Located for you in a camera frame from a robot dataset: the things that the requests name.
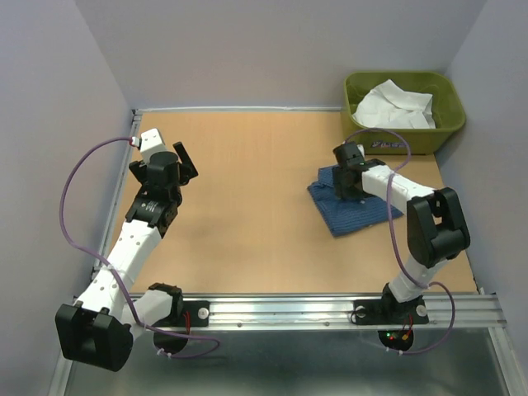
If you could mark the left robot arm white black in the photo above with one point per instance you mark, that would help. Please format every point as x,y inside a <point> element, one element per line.
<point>100,327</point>

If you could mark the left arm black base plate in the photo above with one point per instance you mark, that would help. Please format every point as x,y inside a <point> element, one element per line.
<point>194,314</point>

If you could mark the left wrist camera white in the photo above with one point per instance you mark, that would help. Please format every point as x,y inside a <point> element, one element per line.
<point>149,143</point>

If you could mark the blue plaid long sleeve shirt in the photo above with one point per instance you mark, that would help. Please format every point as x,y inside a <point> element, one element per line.
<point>343,217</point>

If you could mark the white cloth in bin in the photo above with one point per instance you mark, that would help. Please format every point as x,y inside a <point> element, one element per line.
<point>388,106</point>

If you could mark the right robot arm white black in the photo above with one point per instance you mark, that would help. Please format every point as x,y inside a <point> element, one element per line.
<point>436,228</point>

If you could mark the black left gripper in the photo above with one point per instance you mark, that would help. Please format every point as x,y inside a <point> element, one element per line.
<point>186,168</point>

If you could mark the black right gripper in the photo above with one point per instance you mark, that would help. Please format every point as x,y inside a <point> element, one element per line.
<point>340,190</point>

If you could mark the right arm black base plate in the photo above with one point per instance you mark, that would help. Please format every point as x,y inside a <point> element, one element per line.
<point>397,320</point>

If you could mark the green plastic bin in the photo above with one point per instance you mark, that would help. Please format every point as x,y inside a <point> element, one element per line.
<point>447,111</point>

